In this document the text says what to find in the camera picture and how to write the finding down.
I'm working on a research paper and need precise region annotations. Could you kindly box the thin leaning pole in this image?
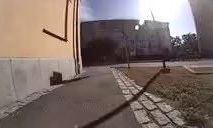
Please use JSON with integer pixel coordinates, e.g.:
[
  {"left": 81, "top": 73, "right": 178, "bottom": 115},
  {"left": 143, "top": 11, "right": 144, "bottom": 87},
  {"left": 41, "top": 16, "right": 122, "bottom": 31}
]
[{"left": 123, "top": 31, "right": 132, "bottom": 69}]

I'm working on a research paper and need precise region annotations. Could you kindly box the dark large building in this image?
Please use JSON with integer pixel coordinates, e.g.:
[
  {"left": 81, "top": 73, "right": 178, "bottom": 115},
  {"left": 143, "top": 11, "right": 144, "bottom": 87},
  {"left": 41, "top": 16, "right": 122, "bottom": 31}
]
[{"left": 80, "top": 19, "right": 172, "bottom": 66}]

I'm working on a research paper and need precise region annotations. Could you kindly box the grey asphalt path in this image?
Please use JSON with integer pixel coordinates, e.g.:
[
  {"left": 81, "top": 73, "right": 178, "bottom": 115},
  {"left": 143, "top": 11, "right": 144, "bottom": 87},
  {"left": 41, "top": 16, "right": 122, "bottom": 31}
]
[{"left": 0, "top": 65, "right": 144, "bottom": 128}]

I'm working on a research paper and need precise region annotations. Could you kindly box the dark box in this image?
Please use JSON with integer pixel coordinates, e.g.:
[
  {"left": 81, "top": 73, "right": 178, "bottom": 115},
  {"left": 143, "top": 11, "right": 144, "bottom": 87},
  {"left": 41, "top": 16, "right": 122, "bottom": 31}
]
[{"left": 49, "top": 71, "right": 64, "bottom": 87}]

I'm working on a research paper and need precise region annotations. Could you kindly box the wide cobblestone strip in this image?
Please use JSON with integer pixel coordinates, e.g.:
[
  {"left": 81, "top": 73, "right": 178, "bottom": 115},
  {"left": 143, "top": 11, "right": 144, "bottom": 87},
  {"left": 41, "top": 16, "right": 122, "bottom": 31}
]
[{"left": 109, "top": 67, "right": 192, "bottom": 128}]

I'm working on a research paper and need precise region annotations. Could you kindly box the short pole on stone base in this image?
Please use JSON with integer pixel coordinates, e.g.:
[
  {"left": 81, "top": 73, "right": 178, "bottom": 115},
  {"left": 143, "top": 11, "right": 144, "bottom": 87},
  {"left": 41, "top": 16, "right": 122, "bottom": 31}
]
[{"left": 159, "top": 49, "right": 172, "bottom": 75}]

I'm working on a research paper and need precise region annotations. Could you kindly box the pale road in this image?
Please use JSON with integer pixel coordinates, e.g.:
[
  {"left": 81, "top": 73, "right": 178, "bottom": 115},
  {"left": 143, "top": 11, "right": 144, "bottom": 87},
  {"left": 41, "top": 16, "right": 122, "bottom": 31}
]
[{"left": 111, "top": 59, "right": 213, "bottom": 69}]

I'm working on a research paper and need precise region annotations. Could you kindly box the group of trees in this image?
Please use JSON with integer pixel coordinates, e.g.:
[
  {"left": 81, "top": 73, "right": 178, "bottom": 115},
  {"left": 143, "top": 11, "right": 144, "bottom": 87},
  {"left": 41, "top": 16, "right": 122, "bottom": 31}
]
[{"left": 169, "top": 32, "right": 200, "bottom": 61}]

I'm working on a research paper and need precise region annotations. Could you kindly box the dry grass patch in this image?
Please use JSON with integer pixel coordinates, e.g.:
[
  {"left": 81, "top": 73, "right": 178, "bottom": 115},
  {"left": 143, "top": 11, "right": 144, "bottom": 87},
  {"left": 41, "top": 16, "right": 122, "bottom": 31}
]
[{"left": 117, "top": 65, "right": 213, "bottom": 128}]

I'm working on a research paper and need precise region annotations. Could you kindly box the yellow building with grey base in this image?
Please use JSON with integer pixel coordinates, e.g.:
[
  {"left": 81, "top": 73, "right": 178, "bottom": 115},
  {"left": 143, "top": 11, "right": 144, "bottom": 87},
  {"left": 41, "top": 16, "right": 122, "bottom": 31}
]
[{"left": 0, "top": 0, "right": 84, "bottom": 113}]

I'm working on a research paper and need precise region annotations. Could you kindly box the narrow cobblestone strip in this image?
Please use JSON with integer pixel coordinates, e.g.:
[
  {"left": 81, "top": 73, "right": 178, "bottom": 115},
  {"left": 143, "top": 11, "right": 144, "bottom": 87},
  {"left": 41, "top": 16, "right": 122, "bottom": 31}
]
[{"left": 0, "top": 73, "right": 88, "bottom": 122}]

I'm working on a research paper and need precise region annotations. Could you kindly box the grey building wall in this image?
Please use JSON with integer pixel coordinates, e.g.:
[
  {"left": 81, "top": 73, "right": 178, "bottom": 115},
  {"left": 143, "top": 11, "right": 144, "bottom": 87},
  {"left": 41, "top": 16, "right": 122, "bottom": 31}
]
[{"left": 188, "top": 0, "right": 213, "bottom": 60}]

